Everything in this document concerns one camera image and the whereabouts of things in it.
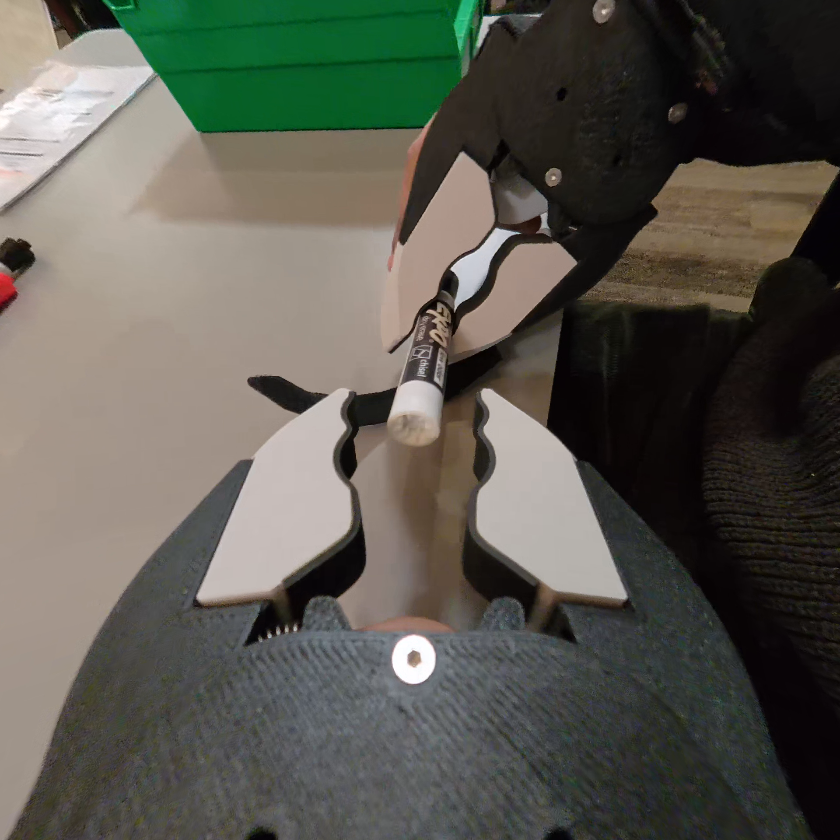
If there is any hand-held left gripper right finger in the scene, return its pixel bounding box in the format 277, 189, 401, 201
462, 387, 630, 627

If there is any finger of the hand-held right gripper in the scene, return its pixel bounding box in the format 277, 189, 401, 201
381, 151, 503, 355
451, 233, 580, 362

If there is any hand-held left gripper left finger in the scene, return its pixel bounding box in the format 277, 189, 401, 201
196, 387, 367, 621

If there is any person's right hand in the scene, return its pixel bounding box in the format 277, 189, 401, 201
387, 115, 437, 273

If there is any green plastic storage box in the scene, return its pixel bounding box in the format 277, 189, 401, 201
101, 0, 484, 133

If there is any printed paper sheet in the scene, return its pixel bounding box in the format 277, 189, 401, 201
0, 60, 158, 214

